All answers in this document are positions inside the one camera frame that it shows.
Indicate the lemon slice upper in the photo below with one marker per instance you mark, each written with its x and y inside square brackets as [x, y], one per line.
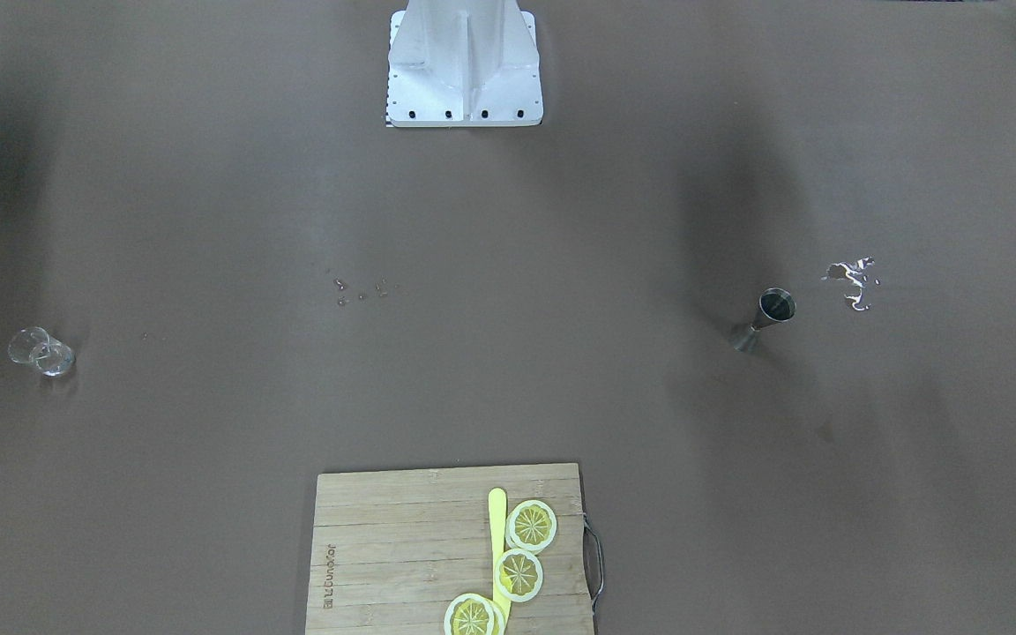
[531, 526]

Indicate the steel double jigger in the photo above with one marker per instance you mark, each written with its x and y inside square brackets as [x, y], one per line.
[775, 306]

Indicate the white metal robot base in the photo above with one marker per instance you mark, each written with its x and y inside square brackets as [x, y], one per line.
[463, 64]

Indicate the lemon slice lower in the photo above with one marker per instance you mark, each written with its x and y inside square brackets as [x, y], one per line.
[472, 614]

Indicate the bamboo cutting board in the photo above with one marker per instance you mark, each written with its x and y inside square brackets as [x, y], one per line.
[391, 549]

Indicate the lemon slice middle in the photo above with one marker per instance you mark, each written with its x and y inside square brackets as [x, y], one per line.
[518, 576]

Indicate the yellow plastic knife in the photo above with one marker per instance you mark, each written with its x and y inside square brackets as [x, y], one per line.
[497, 513]

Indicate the clear glass measuring beaker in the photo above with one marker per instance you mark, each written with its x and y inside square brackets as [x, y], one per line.
[38, 349]

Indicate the lemon slice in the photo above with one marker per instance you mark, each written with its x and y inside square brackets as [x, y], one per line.
[472, 614]
[518, 576]
[531, 526]

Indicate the spilled liquid puddle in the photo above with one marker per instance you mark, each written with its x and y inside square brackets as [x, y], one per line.
[858, 277]

